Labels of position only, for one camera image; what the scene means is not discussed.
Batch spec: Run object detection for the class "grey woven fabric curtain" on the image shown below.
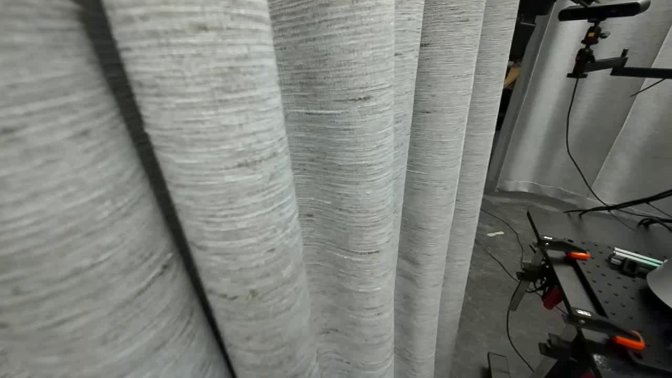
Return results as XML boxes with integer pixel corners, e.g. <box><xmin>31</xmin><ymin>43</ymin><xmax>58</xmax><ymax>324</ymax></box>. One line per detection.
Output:
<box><xmin>0</xmin><ymin>0</ymin><xmax>522</xmax><ymax>378</ymax></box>

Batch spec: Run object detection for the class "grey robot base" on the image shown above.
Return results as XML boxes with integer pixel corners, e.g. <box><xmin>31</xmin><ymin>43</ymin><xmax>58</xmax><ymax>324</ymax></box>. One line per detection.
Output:
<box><xmin>645</xmin><ymin>255</ymin><xmax>672</xmax><ymax>311</ymax></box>

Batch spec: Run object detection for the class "wooden furniture piece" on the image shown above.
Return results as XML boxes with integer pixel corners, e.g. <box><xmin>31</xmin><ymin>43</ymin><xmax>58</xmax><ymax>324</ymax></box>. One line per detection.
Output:
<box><xmin>502</xmin><ymin>61</ymin><xmax>525</xmax><ymax>93</ymax></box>

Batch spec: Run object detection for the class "red clamp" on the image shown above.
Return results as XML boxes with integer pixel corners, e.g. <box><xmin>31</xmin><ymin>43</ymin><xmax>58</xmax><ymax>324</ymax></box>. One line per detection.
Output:
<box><xmin>539</xmin><ymin>281</ymin><xmax>566</xmax><ymax>311</ymax></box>

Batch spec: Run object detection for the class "grey background partition panel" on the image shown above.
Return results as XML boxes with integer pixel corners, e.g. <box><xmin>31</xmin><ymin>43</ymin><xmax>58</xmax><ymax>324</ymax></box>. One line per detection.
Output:
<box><xmin>484</xmin><ymin>0</ymin><xmax>672</xmax><ymax>213</ymax></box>

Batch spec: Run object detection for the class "black perforated breadboard table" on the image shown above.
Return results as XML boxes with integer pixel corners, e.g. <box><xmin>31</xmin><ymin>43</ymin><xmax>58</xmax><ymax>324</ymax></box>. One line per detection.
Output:
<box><xmin>525</xmin><ymin>207</ymin><xmax>672</xmax><ymax>378</ymax></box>

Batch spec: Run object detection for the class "green and white box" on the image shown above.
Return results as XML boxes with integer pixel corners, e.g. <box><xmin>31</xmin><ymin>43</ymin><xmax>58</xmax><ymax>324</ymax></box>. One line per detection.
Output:
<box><xmin>607</xmin><ymin>246</ymin><xmax>665</xmax><ymax>276</ymax></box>

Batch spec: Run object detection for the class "black floor cable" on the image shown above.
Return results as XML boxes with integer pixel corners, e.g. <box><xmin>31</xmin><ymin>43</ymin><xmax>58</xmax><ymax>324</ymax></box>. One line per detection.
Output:
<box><xmin>477</xmin><ymin>236</ymin><xmax>538</xmax><ymax>374</ymax></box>

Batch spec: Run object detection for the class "thin black camera cable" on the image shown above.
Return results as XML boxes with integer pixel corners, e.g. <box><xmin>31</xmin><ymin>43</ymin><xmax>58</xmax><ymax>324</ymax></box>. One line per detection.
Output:
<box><xmin>563</xmin><ymin>74</ymin><xmax>613</xmax><ymax>210</ymax></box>

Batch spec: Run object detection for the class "small orange-handled black clamp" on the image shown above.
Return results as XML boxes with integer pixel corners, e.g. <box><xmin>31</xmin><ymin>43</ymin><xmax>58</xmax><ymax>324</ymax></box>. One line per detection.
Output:
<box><xmin>533</xmin><ymin>234</ymin><xmax>594</xmax><ymax>267</ymax></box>

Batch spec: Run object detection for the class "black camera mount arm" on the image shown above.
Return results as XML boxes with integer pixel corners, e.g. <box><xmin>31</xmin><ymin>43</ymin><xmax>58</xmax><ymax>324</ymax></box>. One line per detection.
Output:
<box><xmin>564</xmin><ymin>18</ymin><xmax>672</xmax><ymax>81</ymax></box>

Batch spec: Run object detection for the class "black stereo camera bar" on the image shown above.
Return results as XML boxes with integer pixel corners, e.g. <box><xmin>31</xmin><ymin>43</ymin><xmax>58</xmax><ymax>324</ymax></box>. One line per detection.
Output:
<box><xmin>557</xmin><ymin>0</ymin><xmax>652</xmax><ymax>22</ymax></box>

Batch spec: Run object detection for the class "large orange-handled black clamp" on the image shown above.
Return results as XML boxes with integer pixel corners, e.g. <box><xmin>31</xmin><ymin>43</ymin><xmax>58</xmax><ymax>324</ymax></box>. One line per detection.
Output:
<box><xmin>538</xmin><ymin>311</ymin><xmax>649</xmax><ymax>357</ymax></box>

